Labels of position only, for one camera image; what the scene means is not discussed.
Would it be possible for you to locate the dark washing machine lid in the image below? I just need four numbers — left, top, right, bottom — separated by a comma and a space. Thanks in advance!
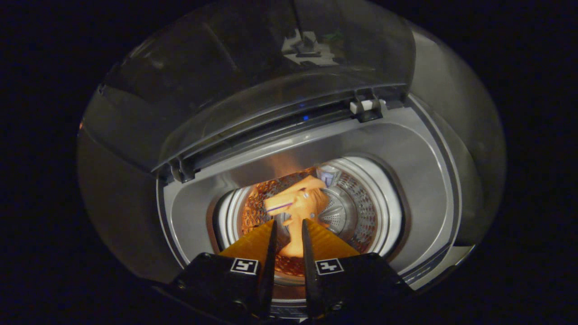
97, 0, 417, 173

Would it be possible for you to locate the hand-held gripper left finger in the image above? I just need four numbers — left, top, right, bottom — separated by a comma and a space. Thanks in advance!
168, 219, 279, 319

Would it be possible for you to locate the grey washing machine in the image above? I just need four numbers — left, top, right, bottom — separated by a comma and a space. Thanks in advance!
77, 25, 506, 313

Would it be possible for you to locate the orange polo shirt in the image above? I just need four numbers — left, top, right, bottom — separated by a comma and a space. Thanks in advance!
263, 175, 331, 258

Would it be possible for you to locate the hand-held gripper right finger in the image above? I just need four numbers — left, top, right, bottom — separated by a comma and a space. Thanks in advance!
301, 218, 412, 318

